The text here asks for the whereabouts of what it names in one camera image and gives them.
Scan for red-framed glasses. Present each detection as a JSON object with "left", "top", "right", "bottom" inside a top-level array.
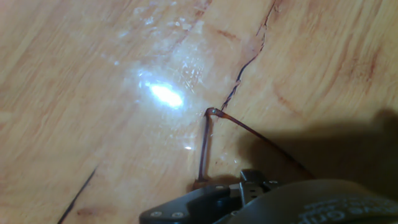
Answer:
[{"left": 192, "top": 107, "right": 317, "bottom": 191}]

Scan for glossy wooden board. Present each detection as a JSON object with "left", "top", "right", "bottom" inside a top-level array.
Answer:
[{"left": 0, "top": 0, "right": 398, "bottom": 224}]

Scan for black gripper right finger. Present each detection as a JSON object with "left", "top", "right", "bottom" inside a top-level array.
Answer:
[{"left": 251, "top": 170, "right": 284, "bottom": 192}]

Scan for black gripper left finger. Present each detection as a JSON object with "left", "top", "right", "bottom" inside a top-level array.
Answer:
[{"left": 139, "top": 169, "right": 254, "bottom": 224}]

